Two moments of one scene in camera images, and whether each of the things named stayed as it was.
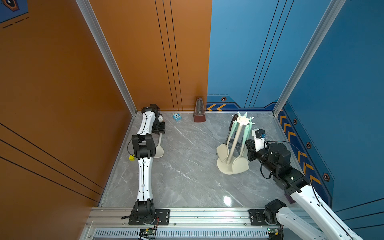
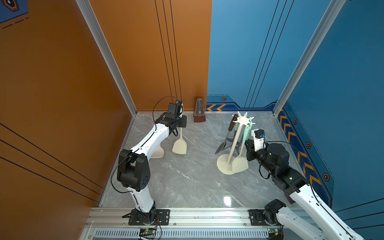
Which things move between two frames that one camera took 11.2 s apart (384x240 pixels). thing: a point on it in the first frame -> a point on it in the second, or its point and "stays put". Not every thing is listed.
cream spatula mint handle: x=223 y=149 -> x=180 y=146
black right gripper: x=251 y=150 stays put
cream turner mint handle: x=241 y=165 stays put
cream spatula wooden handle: x=159 y=150 stays put
